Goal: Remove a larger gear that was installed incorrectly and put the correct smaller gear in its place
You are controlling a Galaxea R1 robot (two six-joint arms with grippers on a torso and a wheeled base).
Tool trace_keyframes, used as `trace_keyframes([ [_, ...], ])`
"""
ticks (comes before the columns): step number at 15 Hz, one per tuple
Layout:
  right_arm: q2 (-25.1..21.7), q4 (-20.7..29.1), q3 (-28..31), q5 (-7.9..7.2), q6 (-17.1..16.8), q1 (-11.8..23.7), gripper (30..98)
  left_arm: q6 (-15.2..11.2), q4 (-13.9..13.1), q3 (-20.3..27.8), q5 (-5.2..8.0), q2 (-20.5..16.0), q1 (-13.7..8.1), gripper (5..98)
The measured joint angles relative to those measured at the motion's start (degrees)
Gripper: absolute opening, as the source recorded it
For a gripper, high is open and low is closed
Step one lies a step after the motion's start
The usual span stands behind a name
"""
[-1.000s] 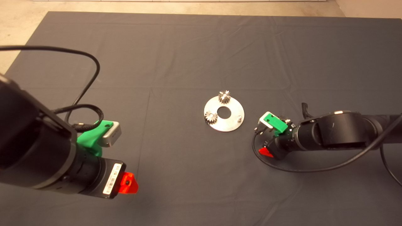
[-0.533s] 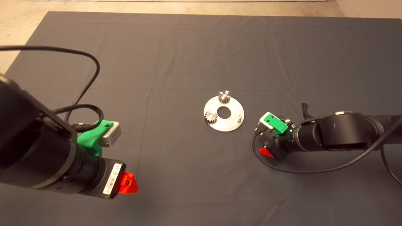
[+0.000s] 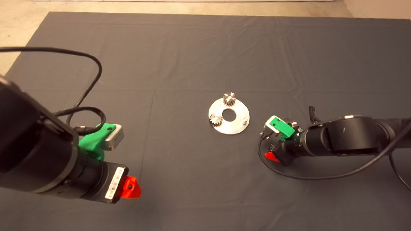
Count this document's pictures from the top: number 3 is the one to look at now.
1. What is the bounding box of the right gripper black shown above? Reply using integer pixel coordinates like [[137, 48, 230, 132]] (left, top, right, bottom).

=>
[[264, 128, 309, 166]]

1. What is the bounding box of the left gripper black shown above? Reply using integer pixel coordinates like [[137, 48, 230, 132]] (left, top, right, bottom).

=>
[[77, 155, 142, 204]]

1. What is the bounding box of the steel pinion gear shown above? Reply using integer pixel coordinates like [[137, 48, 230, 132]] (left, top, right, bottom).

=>
[[209, 114, 223, 128], [223, 92, 236, 107]]

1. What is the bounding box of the round metal plate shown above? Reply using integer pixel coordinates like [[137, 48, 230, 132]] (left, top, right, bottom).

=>
[[208, 98, 250, 135]]

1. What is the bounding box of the dark grey table cloth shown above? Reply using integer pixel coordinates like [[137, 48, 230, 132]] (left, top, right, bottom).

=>
[[0, 11, 411, 231]]

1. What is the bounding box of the green right camera mount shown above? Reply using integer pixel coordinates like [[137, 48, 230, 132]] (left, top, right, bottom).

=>
[[269, 117, 296, 141]]

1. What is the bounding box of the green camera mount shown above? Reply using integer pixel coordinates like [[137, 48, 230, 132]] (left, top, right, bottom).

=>
[[79, 124, 116, 161], [269, 117, 296, 141]]

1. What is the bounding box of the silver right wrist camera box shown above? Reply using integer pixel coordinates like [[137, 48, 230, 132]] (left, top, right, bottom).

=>
[[264, 115, 280, 133]]

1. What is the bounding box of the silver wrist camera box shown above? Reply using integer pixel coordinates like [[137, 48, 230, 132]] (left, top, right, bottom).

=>
[[103, 124, 125, 151], [264, 115, 280, 133]]

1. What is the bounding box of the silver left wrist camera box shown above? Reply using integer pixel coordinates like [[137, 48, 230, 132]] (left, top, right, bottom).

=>
[[103, 124, 125, 151]]

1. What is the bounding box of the green left camera mount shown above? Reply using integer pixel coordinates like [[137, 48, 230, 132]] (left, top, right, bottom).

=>
[[79, 124, 116, 161]]

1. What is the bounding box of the braided black left camera cable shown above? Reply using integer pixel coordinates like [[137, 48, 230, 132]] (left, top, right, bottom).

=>
[[53, 107, 106, 136]]

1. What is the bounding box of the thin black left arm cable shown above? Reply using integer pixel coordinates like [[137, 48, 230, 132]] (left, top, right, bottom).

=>
[[0, 47, 103, 126]]

